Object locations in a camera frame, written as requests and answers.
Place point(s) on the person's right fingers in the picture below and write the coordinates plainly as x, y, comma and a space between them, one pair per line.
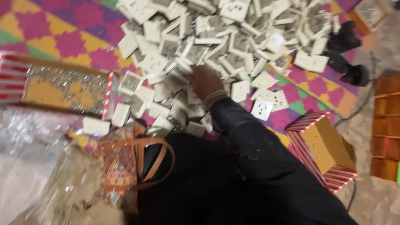
195, 78

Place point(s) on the colourful patterned floor mat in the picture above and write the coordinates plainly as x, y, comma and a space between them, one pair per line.
62, 31

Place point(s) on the open striped cardboard box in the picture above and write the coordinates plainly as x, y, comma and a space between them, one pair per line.
62, 86

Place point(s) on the small striped cardboard box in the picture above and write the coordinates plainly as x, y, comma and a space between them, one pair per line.
325, 150

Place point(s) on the white wrist bangles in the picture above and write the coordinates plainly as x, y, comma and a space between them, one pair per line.
215, 95

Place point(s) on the pile of white socket plates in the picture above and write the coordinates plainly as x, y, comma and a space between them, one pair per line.
218, 34

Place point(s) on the person's right hand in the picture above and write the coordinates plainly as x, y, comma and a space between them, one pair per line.
207, 82

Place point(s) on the clear plastic sheet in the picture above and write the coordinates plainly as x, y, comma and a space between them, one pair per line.
28, 150

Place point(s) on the person's black clothing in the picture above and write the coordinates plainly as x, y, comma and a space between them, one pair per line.
187, 184

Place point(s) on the black shoe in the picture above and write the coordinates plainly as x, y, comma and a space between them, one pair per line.
347, 70
343, 37

